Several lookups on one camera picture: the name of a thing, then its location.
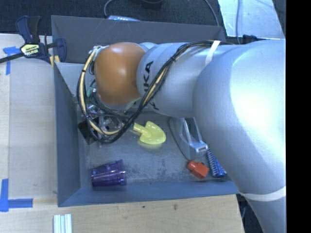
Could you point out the pale wood board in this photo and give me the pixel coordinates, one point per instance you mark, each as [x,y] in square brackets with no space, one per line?
[31,130]

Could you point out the yellow toy shovel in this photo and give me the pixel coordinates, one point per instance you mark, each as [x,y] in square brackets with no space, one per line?
[152,135]

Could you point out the purple plastic cup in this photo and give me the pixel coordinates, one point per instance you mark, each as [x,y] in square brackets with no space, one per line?
[109,174]

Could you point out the grey metal bin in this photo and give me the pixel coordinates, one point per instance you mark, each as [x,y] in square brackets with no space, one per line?
[150,159]

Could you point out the grey plastic tape dispenser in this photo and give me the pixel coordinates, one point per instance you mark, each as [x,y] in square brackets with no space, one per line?
[192,139]

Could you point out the orange-red plastic block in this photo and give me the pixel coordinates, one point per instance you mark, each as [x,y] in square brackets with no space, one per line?
[198,169]

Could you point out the blue ribbed stick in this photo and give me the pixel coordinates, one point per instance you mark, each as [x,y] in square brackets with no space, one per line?
[215,166]

